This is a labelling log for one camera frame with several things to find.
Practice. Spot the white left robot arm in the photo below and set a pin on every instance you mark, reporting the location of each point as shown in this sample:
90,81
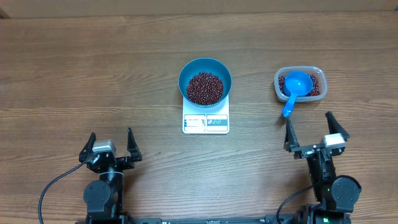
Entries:
104,197

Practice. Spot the white digital kitchen scale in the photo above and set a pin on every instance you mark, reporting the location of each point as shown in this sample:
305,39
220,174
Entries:
198,119

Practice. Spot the blue plastic scoop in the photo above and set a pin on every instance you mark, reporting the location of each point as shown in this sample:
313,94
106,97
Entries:
296,84

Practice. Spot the clear plastic bean container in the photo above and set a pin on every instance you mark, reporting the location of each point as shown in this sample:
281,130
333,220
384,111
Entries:
309,70

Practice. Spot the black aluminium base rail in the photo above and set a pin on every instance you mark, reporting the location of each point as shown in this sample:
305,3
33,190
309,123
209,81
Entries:
268,219

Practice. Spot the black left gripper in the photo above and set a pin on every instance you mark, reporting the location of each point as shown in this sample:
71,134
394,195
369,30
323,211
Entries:
135,154

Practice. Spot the red adzuki beans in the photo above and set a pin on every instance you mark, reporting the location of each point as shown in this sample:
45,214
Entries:
207,89

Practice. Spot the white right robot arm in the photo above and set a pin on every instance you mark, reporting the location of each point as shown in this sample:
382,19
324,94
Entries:
336,194

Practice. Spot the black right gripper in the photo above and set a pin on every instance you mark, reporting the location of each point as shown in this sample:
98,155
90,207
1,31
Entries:
292,143

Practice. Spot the blue metal bowl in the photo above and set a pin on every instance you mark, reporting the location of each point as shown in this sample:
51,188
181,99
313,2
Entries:
209,65

